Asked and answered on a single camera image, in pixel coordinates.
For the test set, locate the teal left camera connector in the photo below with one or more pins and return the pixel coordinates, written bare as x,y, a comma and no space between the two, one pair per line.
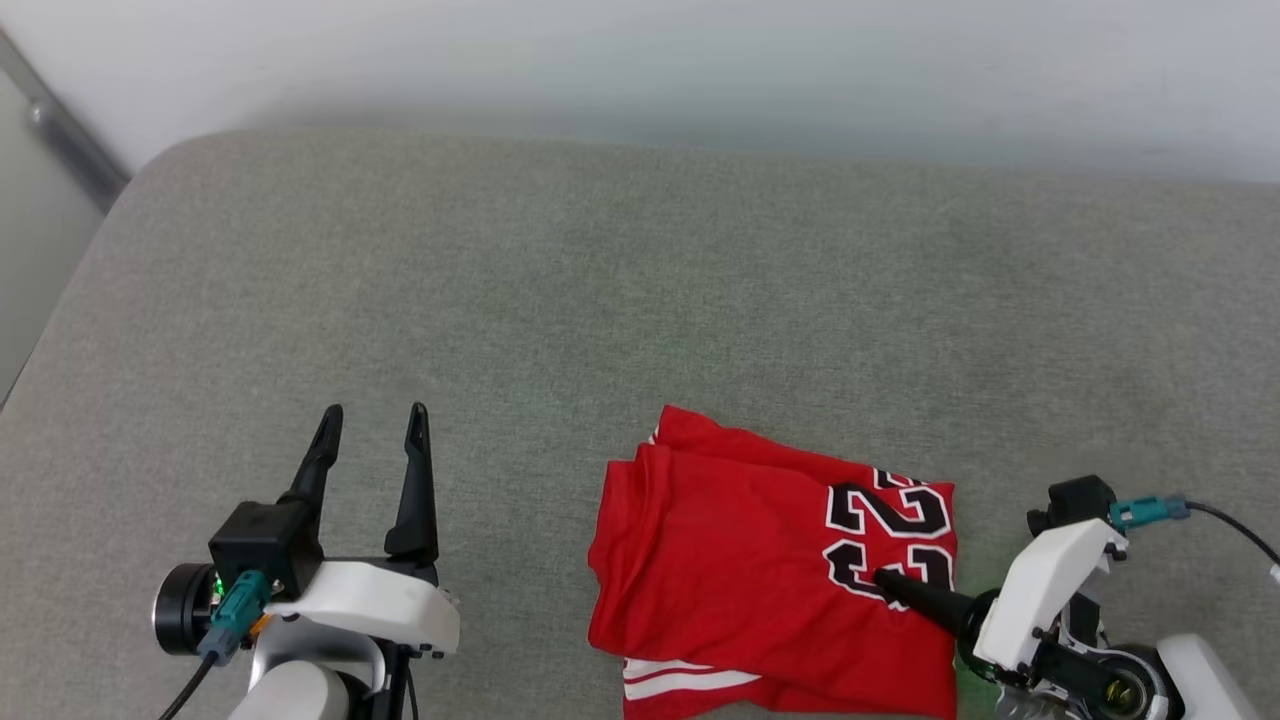
235,610

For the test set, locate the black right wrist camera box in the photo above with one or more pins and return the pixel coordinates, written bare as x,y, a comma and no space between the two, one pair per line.
1075,503

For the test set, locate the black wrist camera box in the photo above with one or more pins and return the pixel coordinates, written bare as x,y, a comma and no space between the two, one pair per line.
265,545
1075,503

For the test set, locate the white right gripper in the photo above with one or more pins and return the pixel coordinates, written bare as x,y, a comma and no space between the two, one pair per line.
1045,590

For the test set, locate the grey metal rail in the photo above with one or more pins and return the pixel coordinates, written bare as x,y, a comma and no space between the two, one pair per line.
70,140

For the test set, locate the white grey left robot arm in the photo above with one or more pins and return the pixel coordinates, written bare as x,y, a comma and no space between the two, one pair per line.
300,690

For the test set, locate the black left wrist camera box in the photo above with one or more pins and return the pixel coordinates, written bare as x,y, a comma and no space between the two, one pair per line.
265,545

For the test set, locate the teal right camera connector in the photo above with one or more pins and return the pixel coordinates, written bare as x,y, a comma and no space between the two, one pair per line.
1150,512

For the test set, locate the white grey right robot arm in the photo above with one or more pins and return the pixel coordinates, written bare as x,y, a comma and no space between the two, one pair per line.
1130,685

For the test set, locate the grey fabric sofa seat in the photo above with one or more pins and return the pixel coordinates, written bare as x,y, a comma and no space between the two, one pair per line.
560,300

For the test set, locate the teal camera connector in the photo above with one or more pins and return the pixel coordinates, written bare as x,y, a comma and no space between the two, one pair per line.
1150,512
235,610

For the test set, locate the red number 23 jersey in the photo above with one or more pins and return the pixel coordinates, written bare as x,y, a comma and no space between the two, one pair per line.
720,560

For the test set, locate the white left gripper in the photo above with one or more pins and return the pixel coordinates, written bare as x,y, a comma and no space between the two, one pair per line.
370,605

